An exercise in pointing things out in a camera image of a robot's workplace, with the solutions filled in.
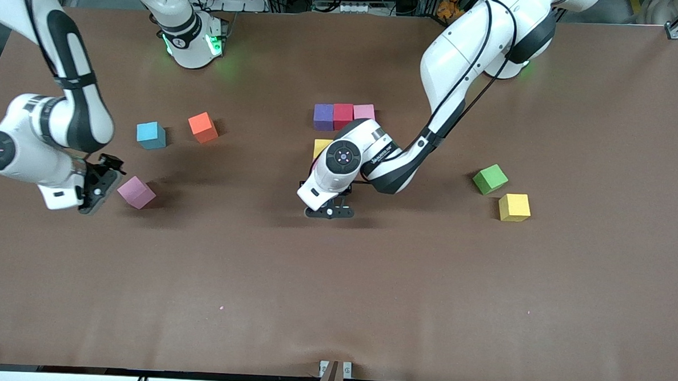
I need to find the cyan foam cube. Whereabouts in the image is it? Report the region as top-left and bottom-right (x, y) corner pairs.
(135, 120), (167, 151)

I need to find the green foam cube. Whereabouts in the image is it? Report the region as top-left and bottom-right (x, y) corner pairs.
(472, 162), (510, 196)

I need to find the red foam cube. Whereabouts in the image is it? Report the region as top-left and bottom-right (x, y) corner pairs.
(333, 103), (356, 132)

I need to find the purple foam cube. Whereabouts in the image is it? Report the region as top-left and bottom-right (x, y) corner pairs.
(313, 103), (336, 132)

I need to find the metal clamp bracket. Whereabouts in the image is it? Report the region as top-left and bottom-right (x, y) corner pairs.
(316, 360), (353, 381)

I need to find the brown table cover sheet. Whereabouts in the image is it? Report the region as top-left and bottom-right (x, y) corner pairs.
(0, 0), (678, 381)

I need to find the orange foam cube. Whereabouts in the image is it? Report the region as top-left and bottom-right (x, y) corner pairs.
(187, 111), (220, 145)

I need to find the bag of orange items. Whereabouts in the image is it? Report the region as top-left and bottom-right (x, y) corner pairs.
(436, 0), (467, 22)

